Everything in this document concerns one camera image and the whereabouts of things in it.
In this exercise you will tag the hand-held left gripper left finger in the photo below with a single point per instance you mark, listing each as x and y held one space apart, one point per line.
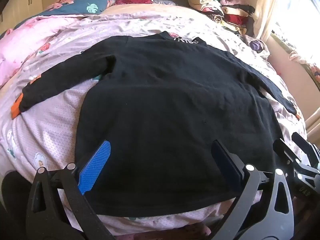
96 163

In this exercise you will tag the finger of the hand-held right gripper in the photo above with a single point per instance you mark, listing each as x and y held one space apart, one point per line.
287 155
302 142

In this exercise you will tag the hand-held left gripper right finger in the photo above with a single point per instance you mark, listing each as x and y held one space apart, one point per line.
226 161

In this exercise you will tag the black sweater with orange cuffs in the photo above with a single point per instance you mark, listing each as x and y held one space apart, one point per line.
162 105

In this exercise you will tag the clothes on windowsill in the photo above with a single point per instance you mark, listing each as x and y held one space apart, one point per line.
297 47

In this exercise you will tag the pile of folded clothes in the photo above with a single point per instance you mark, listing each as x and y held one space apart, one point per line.
220 7

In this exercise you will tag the pink strawberry print quilt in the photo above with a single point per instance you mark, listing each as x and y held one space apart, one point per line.
50 130

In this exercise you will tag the purple cloth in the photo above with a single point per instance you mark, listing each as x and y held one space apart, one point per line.
256 46

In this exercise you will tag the window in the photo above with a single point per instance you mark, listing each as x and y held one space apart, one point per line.
302 5

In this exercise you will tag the cream curtain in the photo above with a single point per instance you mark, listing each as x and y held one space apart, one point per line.
272 7

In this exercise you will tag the pink blanket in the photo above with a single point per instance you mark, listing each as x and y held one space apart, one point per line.
20 47

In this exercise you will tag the beige blanket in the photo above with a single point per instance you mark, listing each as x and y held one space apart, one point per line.
150 8

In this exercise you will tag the cream wardrobe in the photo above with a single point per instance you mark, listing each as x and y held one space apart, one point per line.
20 2

